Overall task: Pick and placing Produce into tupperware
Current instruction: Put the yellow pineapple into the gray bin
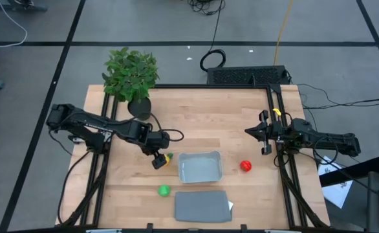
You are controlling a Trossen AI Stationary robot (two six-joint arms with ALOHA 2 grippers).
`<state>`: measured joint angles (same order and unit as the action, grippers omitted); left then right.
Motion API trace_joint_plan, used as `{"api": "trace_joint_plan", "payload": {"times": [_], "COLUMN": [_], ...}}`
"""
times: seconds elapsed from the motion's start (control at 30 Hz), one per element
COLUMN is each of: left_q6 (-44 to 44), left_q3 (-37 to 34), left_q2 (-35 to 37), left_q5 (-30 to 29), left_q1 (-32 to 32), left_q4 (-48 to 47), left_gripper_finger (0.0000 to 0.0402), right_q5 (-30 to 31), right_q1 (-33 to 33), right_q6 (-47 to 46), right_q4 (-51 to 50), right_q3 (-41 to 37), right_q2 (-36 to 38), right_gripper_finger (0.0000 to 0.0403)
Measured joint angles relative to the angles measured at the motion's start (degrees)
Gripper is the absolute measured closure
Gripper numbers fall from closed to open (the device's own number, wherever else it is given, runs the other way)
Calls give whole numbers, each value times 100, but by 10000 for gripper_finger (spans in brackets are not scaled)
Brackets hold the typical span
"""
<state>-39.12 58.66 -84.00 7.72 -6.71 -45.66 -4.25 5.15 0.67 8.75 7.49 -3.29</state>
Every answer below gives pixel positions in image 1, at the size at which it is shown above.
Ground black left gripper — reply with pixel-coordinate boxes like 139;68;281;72
143;129;171;170

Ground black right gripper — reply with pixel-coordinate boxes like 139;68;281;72
244;109;289;156

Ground yellow toy bell pepper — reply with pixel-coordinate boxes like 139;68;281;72
163;152;175;167

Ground grey plastic tupperware container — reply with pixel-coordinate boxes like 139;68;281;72
177;150;224;184

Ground grey tupperware lid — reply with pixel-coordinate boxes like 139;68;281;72
174;190;233;223

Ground black plant pot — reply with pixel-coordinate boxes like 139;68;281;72
127;96;153;121

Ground black keyboard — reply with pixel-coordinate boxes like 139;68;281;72
206;65;290;87

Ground green leafy plant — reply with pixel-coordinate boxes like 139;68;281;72
101;47;160;104

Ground white printed paper sheet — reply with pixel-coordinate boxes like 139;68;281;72
318;155;354;210

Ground black beam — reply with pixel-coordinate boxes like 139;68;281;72
318;155;379;188

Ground grey stand base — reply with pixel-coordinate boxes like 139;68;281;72
0;0;48;13

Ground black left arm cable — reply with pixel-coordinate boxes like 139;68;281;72
149;112;185;142

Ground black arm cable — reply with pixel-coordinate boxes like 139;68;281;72
311;135;340;166
149;112;185;142

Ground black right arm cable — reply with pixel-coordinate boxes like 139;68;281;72
311;135;340;166

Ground black aluminium table frame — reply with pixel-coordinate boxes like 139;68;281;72
56;83;330;233

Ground thin black cables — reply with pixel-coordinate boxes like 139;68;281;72
298;83;379;111

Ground black coiled floor cable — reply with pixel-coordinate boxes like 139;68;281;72
199;0;226;72

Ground yellow floor cable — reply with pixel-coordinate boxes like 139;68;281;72
272;0;294;67

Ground black base power cable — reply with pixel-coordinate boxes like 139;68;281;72
57;150;92;226

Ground black cable tangle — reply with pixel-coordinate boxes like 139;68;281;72
187;0;226;16

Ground white floor cable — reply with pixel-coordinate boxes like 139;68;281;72
0;0;28;49

